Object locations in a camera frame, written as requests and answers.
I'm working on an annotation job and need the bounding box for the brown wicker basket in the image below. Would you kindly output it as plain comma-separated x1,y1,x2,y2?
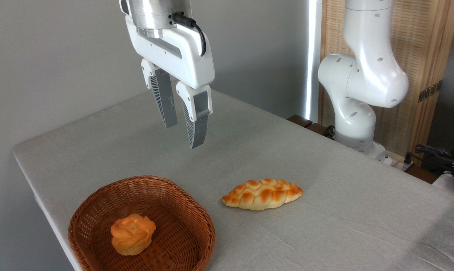
68,175,216,271

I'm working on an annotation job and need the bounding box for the black cable bundle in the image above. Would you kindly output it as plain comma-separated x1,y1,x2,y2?
404,144,454,174

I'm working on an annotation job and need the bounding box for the dark wooden block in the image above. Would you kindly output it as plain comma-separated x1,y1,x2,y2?
287,114,336,140

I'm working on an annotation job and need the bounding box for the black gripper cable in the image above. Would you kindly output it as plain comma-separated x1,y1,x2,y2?
170,13,207,57

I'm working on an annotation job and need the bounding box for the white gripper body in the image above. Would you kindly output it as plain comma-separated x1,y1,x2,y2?
125,15,216,90

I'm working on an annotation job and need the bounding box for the round rose-shaped bread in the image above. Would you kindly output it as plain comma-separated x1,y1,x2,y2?
111,213,156,256

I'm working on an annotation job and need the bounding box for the metal screen hinge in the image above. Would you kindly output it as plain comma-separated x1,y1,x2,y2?
418,79,443,103

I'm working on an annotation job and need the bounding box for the braided oval bread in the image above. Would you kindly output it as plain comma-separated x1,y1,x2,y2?
221,178,304,211

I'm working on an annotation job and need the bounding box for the white vertical light strip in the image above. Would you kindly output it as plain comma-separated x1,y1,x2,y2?
304,0,323,123

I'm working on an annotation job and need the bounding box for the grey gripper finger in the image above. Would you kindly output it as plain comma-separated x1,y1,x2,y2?
175,82,213,150
141,58,178,129

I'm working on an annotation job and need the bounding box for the grey tablecloth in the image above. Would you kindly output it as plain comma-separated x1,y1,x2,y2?
12,88,454,271

